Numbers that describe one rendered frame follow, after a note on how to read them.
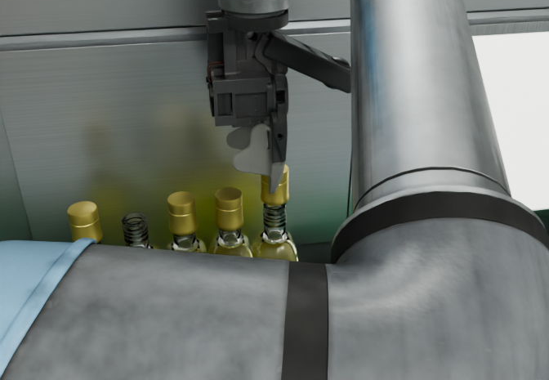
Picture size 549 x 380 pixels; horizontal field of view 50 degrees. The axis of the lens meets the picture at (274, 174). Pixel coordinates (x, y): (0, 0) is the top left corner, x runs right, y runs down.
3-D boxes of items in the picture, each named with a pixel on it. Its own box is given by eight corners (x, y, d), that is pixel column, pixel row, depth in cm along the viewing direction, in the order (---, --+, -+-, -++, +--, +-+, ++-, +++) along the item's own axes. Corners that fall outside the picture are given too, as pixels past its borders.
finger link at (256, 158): (232, 195, 70) (228, 121, 67) (281, 190, 71) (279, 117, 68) (235, 206, 67) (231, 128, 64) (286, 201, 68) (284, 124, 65)
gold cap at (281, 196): (285, 190, 75) (286, 159, 73) (291, 204, 72) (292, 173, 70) (258, 192, 75) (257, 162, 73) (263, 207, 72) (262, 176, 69)
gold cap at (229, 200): (241, 213, 76) (240, 185, 74) (245, 229, 73) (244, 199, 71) (214, 216, 76) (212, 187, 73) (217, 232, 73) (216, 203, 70)
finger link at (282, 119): (265, 154, 69) (262, 81, 66) (279, 152, 69) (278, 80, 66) (272, 167, 65) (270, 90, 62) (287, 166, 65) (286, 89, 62)
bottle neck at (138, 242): (149, 242, 75) (145, 210, 73) (150, 256, 72) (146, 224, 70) (126, 244, 74) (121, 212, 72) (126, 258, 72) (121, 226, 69)
